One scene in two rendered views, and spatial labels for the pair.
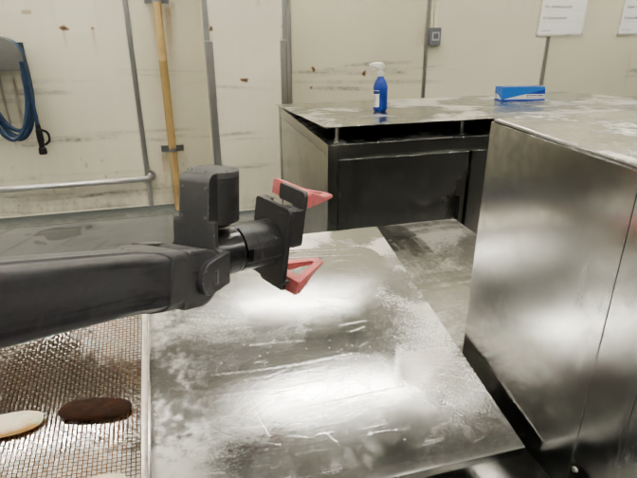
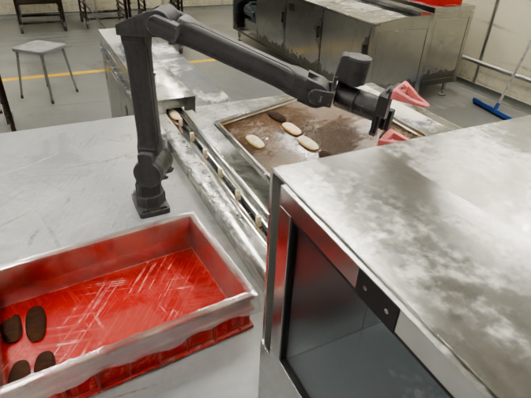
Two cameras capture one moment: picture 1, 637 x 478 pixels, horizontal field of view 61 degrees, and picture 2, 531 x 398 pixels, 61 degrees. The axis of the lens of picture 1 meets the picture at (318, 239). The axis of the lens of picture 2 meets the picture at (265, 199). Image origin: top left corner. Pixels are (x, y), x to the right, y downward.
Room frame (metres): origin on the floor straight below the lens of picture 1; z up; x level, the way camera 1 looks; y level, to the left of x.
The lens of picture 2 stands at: (0.18, -0.83, 1.55)
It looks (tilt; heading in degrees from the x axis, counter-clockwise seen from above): 33 degrees down; 78
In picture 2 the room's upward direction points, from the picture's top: 2 degrees clockwise
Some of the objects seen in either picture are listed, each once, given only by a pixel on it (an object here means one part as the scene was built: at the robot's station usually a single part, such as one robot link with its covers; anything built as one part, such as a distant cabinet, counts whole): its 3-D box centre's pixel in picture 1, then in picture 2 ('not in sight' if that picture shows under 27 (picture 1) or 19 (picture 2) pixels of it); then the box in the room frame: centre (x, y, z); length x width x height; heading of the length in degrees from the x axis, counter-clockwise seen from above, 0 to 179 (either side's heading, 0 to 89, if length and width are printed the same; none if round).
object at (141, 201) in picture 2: not in sight; (149, 193); (0.08, 0.29, 0.86); 0.12 x 0.09 x 0.08; 105
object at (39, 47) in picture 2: not in sight; (45, 71); (-1.01, 3.55, 0.23); 0.36 x 0.36 x 0.46; 61
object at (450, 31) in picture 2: not in sight; (419, 46); (2.61, 3.47, 0.44); 0.70 x 0.55 x 0.87; 105
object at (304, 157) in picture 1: (465, 192); not in sight; (2.85, -0.82, 0.51); 1.93 x 1.05 x 1.02; 105
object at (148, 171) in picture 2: not in sight; (156, 102); (0.12, 0.27, 1.13); 0.14 x 0.10 x 0.45; 161
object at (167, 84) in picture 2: not in sight; (137, 61); (-0.01, 1.48, 0.89); 1.25 x 0.18 x 0.09; 105
